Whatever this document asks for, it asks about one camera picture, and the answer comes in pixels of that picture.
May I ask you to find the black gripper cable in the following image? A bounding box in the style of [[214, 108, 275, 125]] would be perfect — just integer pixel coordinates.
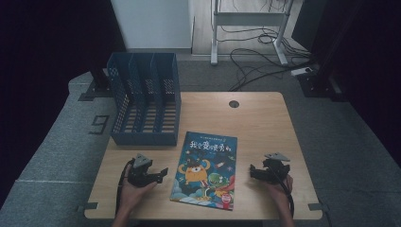
[[270, 169, 296, 219], [114, 158, 135, 216]]

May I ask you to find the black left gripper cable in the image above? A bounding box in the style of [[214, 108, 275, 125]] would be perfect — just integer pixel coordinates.
[[114, 158, 135, 216]]

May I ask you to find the blue perforated file rack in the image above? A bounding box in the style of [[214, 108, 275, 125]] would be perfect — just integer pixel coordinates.
[[106, 51, 183, 147]]

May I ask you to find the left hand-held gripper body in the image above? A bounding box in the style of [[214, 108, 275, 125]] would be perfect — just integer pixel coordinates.
[[127, 152, 158, 188]]

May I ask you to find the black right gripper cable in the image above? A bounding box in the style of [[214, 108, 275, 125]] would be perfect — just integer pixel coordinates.
[[270, 169, 296, 219]]

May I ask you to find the person's right hand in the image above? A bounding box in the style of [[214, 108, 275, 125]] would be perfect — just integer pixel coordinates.
[[266, 175, 294, 203]]

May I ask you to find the person's left hand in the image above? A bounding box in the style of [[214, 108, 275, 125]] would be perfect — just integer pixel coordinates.
[[118, 176, 158, 216]]

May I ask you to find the white metal desk frame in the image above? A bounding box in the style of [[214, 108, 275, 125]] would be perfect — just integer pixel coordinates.
[[210, 0, 294, 66]]

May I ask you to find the white power strip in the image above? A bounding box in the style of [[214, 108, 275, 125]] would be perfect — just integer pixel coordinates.
[[289, 66, 314, 77]]

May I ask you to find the tangle of black floor cables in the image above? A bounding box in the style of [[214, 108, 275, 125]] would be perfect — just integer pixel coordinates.
[[218, 24, 317, 93]]

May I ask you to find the colourful cartoon picture book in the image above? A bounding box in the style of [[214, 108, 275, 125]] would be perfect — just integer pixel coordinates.
[[169, 131, 238, 211]]

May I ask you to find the white panel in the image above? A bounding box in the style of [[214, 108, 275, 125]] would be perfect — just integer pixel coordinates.
[[110, 0, 194, 50]]

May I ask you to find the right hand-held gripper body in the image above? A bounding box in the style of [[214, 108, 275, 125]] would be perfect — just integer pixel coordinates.
[[262, 151, 291, 185]]

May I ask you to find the black stand base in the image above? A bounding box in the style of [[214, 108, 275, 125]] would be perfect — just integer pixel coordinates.
[[78, 69, 113, 102], [297, 62, 346, 102]]

